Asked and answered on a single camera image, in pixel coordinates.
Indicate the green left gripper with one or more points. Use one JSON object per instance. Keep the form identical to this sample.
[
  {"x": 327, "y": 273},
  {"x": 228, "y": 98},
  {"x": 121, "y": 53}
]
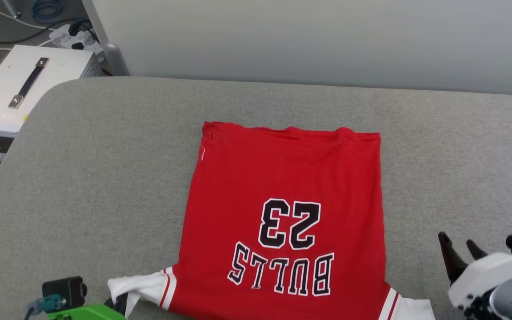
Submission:
[{"x": 87, "y": 313}]

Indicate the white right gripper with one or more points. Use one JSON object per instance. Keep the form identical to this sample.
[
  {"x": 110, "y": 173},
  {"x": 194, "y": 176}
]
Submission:
[{"x": 487, "y": 275}]

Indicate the red basketball jersey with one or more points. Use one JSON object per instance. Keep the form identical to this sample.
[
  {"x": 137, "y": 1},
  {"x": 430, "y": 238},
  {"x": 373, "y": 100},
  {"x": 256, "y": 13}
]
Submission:
[{"x": 282, "y": 178}]

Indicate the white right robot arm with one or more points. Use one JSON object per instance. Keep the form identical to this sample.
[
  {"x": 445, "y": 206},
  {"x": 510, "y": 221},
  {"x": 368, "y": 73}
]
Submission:
[{"x": 511, "y": 298}]

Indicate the white equipment box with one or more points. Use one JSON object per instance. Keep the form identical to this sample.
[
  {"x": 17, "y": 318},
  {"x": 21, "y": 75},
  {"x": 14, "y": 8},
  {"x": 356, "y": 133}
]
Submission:
[{"x": 2, "y": 89}]

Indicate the grey metal table leg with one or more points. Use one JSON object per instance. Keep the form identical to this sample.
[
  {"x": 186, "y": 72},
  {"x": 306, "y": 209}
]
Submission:
[{"x": 105, "y": 40}]

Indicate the white power strip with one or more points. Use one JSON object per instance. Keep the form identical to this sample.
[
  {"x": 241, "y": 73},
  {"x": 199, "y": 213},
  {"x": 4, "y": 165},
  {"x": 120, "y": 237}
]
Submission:
[{"x": 71, "y": 38}]

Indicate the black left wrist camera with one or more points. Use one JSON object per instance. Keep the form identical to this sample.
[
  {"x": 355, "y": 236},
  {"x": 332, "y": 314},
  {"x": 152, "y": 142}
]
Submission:
[{"x": 65, "y": 289}]

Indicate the teal left camera connector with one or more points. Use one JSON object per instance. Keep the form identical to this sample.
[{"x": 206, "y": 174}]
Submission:
[{"x": 49, "y": 303}]

